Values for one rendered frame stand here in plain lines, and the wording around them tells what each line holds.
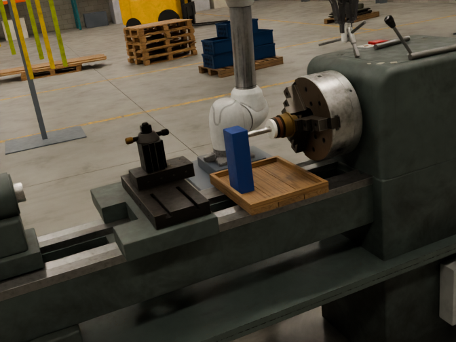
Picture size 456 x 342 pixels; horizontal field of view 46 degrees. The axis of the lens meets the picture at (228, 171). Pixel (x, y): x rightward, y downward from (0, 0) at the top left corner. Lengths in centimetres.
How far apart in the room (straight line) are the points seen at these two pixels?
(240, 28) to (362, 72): 76
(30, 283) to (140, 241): 33
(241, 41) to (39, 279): 142
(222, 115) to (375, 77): 79
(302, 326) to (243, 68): 125
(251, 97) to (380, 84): 84
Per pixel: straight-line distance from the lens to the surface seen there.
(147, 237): 162
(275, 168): 211
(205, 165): 253
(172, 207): 167
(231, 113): 243
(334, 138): 190
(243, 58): 255
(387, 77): 190
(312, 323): 272
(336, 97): 190
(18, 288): 168
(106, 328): 197
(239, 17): 253
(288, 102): 198
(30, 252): 172
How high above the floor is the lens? 163
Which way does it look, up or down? 20 degrees down
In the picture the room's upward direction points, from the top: 7 degrees counter-clockwise
